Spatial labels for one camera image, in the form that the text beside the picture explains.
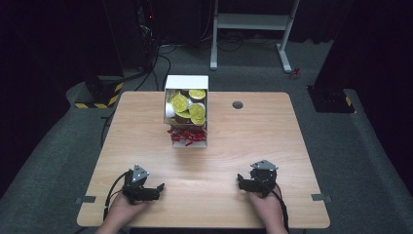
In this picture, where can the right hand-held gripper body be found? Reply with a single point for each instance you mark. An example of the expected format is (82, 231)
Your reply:
(263, 178)

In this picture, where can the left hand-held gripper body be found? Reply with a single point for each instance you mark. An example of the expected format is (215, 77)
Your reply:
(138, 188)

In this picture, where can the person's left hand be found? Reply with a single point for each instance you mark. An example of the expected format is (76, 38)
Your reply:
(121, 211)

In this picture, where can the person's right hand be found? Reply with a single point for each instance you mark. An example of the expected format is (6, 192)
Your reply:
(264, 208)

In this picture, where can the grey tape piece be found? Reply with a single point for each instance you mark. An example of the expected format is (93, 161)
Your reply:
(85, 199)
(320, 197)

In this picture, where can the red shredded ribbon pile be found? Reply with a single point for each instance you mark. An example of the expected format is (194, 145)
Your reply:
(188, 136)

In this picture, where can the grey round table grommet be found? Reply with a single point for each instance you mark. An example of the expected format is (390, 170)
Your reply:
(237, 104)

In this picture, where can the pile of gold-lidded cups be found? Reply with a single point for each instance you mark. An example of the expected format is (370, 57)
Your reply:
(185, 107)

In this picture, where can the white two-tier display box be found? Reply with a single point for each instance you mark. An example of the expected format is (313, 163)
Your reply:
(186, 83)

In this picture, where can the small red floor object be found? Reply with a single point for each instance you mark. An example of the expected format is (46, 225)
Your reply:
(294, 73)

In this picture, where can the dark equipment rack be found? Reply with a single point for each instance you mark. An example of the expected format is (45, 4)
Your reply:
(147, 32)

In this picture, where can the white metal stand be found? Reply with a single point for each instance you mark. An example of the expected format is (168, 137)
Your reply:
(250, 21)

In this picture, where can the black post with dark base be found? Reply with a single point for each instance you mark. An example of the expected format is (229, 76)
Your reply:
(331, 97)

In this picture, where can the black post with striped base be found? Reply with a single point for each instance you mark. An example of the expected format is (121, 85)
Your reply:
(104, 87)

